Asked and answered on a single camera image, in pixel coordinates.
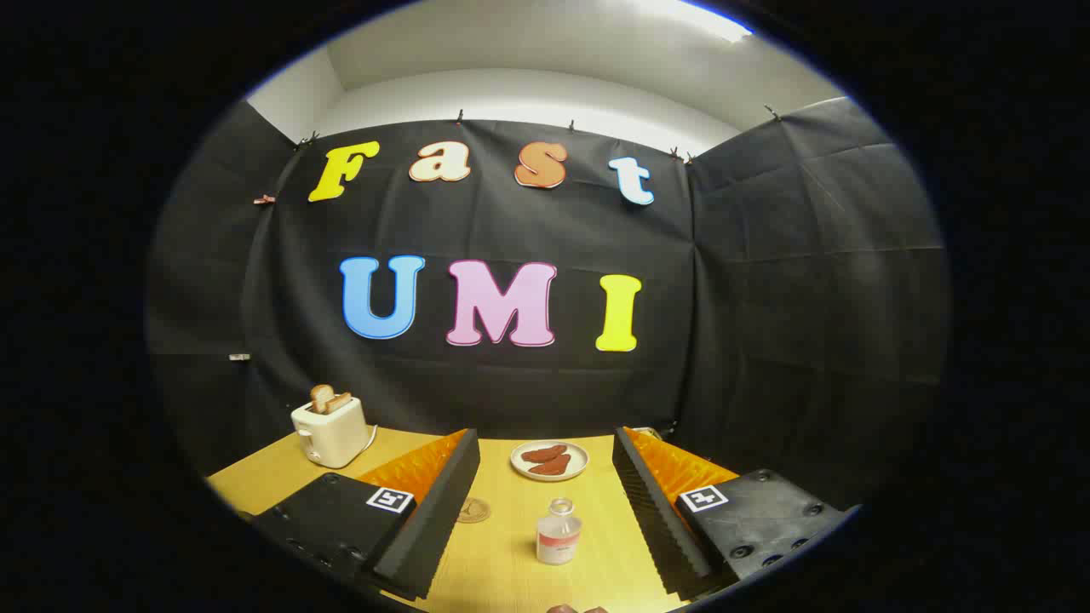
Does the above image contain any white round plate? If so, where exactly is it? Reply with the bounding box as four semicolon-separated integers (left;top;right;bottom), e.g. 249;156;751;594
510;440;590;483

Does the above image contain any wooden table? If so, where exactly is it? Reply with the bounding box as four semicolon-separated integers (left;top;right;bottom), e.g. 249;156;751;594
207;426;742;613

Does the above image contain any cream toaster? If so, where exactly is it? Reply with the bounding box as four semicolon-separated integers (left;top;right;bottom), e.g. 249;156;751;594
290;396;372;470

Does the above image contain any clear juice bottle pink label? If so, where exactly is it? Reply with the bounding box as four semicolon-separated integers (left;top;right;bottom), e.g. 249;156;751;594
536;499;583;566

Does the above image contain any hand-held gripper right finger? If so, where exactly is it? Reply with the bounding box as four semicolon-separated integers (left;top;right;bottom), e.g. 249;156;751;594
611;426;857;602

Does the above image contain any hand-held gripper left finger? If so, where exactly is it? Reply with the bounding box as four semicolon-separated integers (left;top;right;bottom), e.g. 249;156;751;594
251;428;481;602

